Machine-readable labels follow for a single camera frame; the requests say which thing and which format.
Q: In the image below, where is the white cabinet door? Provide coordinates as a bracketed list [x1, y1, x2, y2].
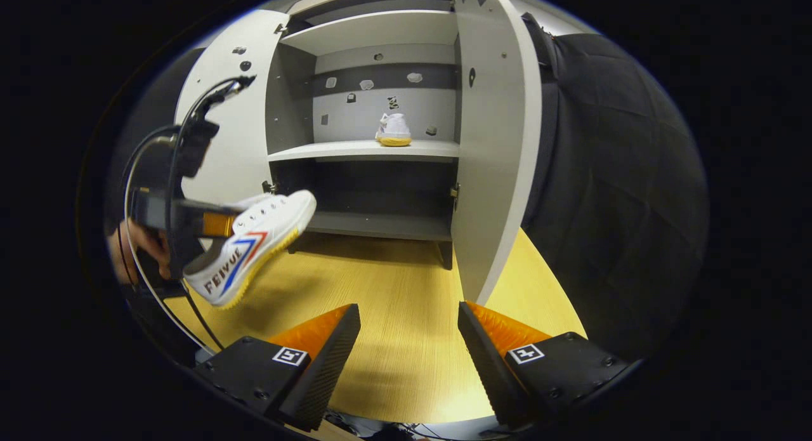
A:
[449, 0, 560, 306]
[173, 10, 291, 207]

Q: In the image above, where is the white canvas shoe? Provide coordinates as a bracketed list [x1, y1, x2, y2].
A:
[183, 190, 317, 309]
[375, 113, 412, 147]

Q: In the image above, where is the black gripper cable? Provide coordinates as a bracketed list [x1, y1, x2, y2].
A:
[122, 79, 254, 353]

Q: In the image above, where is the white shoe cabinet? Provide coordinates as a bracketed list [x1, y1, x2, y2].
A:
[265, 0, 461, 270]

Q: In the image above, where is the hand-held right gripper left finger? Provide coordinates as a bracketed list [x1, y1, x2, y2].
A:
[193, 303, 362, 432]

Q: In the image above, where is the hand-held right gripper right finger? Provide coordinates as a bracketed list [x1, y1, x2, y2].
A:
[457, 300, 645, 429]

